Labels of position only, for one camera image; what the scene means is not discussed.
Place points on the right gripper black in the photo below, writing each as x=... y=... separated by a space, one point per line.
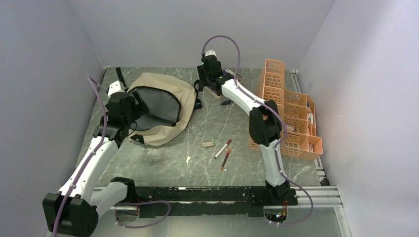
x=201 y=74

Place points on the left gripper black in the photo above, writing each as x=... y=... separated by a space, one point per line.
x=141 y=108

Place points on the beige canvas backpack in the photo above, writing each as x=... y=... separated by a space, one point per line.
x=171 y=102

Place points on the purple book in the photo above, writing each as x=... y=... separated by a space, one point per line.
x=230 y=75

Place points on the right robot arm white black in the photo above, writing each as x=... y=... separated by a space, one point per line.
x=265 y=128

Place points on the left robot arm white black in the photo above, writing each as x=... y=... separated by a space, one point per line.
x=75 y=209

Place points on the small beige eraser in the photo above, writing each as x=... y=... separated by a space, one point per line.
x=208 y=144

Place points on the white red marker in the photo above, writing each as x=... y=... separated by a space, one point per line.
x=222 y=149

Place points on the red pen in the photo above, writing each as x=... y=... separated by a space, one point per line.
x=225 y=159

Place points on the orange plastic file organizer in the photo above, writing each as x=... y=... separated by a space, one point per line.
x=296 y=109

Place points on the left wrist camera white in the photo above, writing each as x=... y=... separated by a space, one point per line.
x=115 y=87

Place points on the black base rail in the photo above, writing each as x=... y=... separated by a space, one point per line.
x=197 y=201

